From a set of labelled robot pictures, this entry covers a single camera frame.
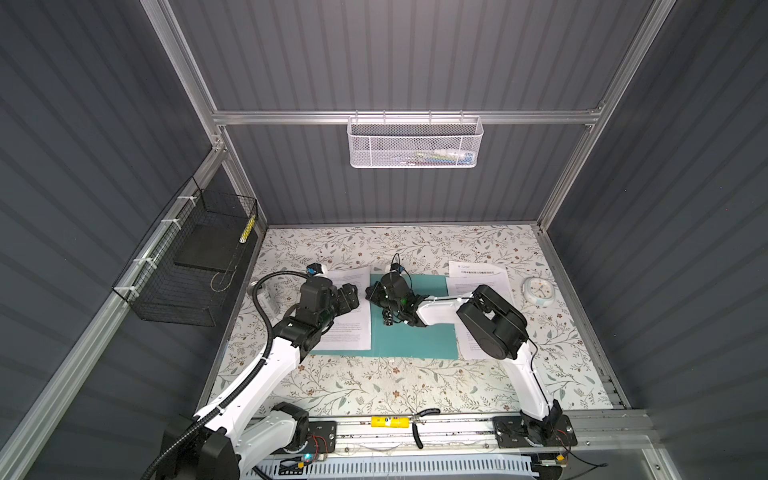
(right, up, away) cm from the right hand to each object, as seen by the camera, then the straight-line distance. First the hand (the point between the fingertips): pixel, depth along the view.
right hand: (365, 291), depth 97 cm
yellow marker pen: (-31, +19, -16) cm, 40 cm away
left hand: (-4, +2, -15) cm, 16 cm away
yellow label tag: (+8, -30, -23) cm, 39 cm away
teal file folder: (+11, -13, -9) cm, 20 cm away
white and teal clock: (+58, 0, +2) cm, 58 cm away
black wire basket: (-43, +8, -26) cm, 50 cm away
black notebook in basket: (-35, +14, -24) cm, 45 cm away
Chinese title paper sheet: (+35, +4, +8) cm, 36 cm away
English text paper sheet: (-4, -11, -5) cm, 13 cm away
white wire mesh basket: (+19, +59, +26) cm, 67 cm away
